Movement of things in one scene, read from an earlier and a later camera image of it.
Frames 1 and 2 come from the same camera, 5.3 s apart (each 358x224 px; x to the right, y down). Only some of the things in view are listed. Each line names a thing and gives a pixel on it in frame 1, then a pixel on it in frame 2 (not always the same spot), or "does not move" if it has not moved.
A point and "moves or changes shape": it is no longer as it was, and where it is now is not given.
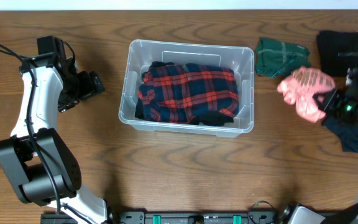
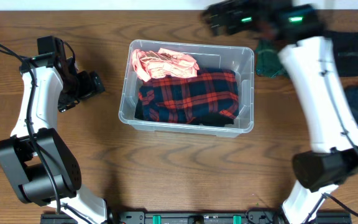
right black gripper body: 341,105 to 267,14
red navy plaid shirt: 181,93 does not move
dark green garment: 276,59 does not move
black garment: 211,118 does not move
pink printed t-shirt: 300,88 moves or changes shape
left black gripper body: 89,83 does not move
